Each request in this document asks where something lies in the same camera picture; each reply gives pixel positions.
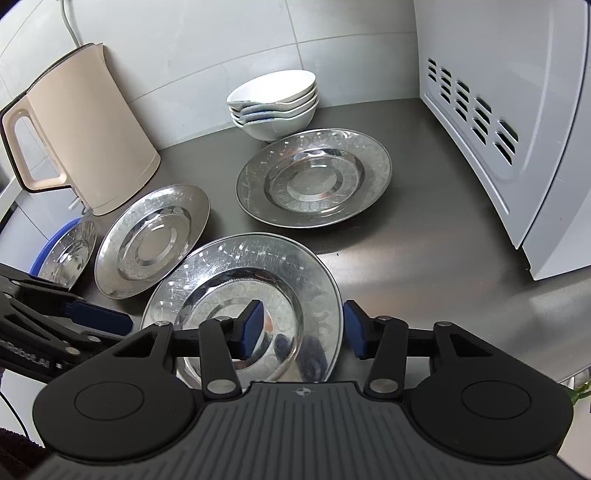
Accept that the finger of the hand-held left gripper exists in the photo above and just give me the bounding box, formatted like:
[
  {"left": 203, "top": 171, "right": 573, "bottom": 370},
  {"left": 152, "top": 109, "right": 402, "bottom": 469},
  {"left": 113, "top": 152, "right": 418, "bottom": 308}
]
[
  {"left": 0, "top": 262, "right": 134, "bottom": 337},
  {"left": 9, "top": 318, "right": 127, "bottom": 365}
]

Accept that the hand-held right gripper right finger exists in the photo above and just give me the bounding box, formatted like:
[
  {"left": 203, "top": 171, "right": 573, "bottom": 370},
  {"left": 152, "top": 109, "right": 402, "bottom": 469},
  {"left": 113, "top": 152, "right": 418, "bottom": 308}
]
[{"left": 344, "top": 299, "right": 492, "bottom": 398}]

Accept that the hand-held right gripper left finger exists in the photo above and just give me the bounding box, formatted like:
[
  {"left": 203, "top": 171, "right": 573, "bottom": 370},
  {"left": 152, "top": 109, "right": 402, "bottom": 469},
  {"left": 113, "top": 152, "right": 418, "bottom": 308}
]
[{"left": 113, "top": 299, "right": 265, "bottom": 400}]

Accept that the large embossed metal plate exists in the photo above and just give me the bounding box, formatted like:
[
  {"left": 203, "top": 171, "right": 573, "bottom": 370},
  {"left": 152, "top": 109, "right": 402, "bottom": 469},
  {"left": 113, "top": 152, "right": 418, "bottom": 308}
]
[{"left": 235, "top": 129, "right": 393, "bottom": 229}]

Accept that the white ceramic bowl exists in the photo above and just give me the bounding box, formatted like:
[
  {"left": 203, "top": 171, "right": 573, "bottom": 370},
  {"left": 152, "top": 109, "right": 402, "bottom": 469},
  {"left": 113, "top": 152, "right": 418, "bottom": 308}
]
[
  {"left": 235, "top": 104, "right": 319, "bottom": 141},
  {"left": 232, "top": 95, "right": 320, "bottom": 121},
  {"left": 226, "top": 70, "right": 317, "bottom": 106},
  {"left": 229, "top": 85, "right": 319, "bottom": 114}
]

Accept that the dark cloth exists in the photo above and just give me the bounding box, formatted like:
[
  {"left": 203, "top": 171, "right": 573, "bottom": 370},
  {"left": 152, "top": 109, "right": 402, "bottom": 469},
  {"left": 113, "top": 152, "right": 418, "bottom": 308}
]
[{"left": 0, "top": 427, "right": 49, "bottom": 467}]

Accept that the blue plastic basket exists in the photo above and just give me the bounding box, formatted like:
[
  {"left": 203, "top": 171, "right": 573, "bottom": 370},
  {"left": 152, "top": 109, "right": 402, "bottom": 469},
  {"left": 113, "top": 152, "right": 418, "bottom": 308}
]
[{"left": 28, "top": 217, "right": 84, "bottom": 278}]

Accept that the beige electric kettle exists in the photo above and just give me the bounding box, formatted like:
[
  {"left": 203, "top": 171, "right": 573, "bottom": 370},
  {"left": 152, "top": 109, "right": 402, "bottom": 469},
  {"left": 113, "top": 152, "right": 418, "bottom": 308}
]
[{"left": 1, "top": 42, "right": 161, "bottom": 217}]

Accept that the green plant leaf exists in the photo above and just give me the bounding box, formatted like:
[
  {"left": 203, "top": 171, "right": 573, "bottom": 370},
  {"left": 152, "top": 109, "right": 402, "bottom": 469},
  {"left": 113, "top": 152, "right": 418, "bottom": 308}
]
[{"left": 566, "top": 369, "right": 591, "bottom": 403}]

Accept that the white microwave oven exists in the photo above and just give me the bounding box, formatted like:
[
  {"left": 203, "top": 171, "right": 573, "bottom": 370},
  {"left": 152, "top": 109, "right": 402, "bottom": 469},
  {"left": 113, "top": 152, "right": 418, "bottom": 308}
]
[{"left": 412, "top": 0, "right": 591, "bottom": 282}]

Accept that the thin black cable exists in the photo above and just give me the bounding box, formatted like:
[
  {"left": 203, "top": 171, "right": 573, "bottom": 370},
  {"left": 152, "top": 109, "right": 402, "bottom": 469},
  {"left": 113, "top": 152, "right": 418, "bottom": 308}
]
[{"left": 0, "top": 392, "right": 31, "bottom": 437}]

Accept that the grey power cable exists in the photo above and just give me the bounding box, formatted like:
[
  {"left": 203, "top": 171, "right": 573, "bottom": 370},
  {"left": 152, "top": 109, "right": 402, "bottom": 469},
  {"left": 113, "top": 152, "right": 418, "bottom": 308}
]
[{"left": 61, "top": 0, "right": 80, "bottom": 47}]

